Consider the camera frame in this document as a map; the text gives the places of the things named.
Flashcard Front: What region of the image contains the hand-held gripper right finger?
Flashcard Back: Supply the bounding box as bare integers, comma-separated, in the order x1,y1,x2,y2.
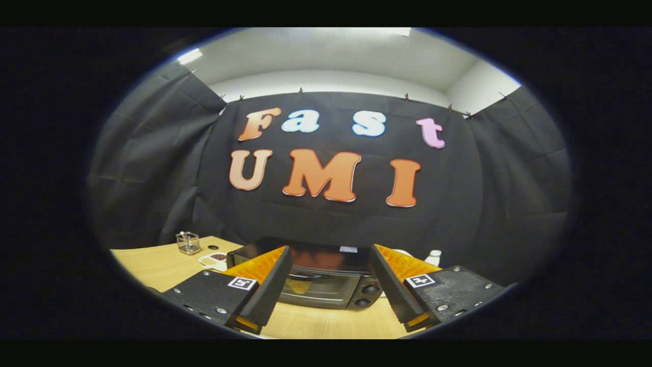
369,244,508,333

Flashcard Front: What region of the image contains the black toaster oven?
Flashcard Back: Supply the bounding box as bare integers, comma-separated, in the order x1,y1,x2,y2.
227,237,384,310

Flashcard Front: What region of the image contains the large ceiling light panel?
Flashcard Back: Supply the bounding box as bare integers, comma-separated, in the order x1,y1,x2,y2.
351,28,411,37

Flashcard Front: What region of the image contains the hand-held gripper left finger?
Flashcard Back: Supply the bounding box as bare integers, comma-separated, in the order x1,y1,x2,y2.
162,245,294,335

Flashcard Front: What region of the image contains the metal mesh utensil holder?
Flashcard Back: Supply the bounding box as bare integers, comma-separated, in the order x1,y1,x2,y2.
176,231,201,255

